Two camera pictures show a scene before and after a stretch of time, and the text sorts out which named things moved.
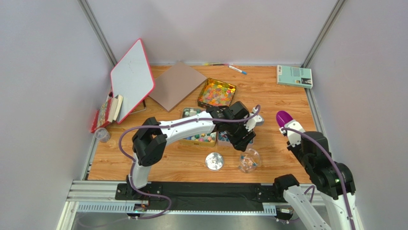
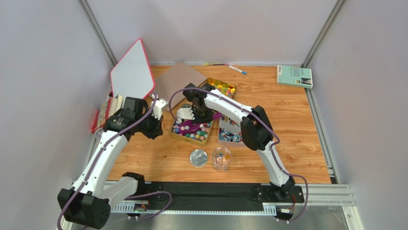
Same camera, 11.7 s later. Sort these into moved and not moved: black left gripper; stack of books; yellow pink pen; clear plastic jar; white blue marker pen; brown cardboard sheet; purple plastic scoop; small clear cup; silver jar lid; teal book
Moved: clear plastic jar; black left gripper; silver jar lid; purple plastic scoop
Not moved: small clear cup; yellow pink pen; stack of books; teal book; brown cardboard sheet; white blue marker pen
